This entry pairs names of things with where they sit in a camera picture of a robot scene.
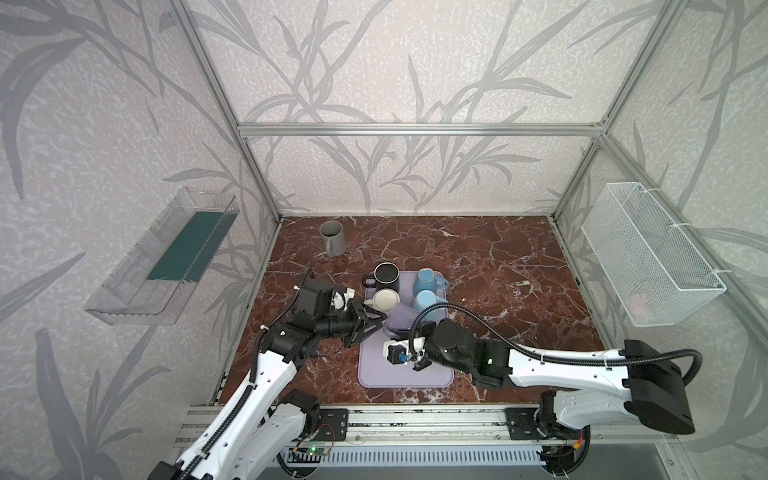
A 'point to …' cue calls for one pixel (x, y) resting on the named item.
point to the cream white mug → (385, 300)
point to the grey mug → (333, 231)
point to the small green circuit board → (318, 450)
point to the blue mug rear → (428, 279)
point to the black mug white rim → (386, 276)
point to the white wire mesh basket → (653, 273)
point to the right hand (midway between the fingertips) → (396, 318)
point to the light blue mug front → (424, 298)
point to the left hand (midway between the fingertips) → (389, 312)
